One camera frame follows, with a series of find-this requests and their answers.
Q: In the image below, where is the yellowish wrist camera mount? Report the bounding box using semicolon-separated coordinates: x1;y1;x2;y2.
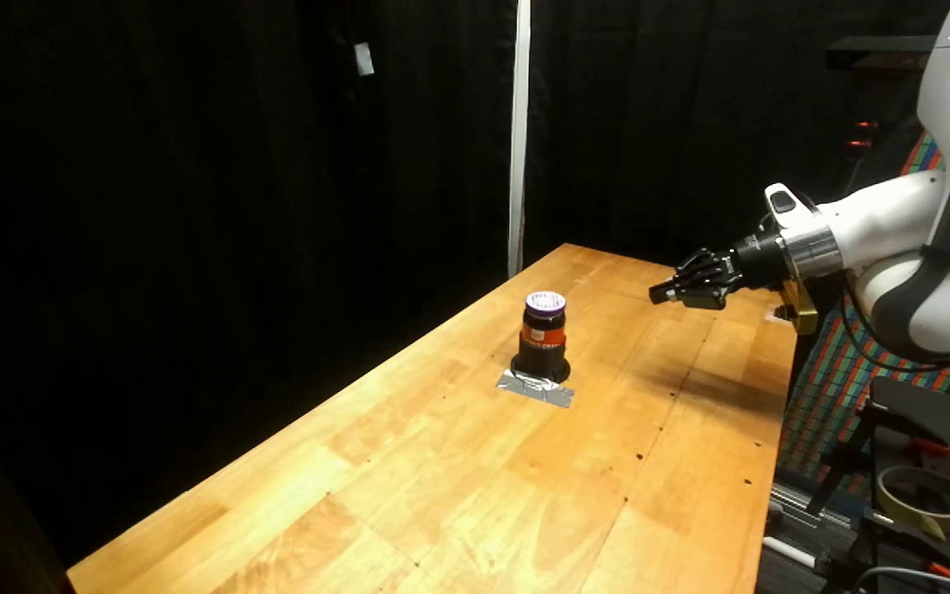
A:
778;273;825;339

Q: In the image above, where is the white vertical pole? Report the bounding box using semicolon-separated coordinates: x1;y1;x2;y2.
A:
504;0;535;278

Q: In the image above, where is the beige masking tape roll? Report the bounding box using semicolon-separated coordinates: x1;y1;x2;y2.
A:
873;463;950;540

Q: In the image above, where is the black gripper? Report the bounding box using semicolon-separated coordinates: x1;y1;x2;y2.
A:
648;230;793;314

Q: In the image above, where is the colourful striped cloth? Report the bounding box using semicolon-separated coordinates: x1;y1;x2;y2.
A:
778;130;950;490

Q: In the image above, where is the black curtain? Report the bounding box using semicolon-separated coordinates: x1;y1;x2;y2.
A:
0;0;950;563

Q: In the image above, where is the dark jar with purple lid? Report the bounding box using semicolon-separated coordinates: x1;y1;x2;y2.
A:
513;288;575;385

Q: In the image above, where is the white tag on curtain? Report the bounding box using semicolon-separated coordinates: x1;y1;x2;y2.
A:
350;41;380;79

